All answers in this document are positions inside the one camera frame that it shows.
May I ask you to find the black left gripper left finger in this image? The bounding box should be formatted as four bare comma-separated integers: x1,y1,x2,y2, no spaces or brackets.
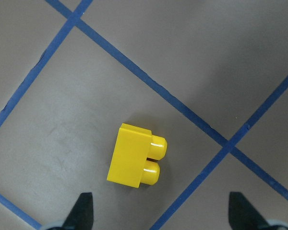
62,192,94,230

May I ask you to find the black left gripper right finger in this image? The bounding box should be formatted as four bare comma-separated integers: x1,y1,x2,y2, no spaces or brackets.
229,192,271,230

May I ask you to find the yellow toy block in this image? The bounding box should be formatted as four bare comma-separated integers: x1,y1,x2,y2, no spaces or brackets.
107,123,168,188

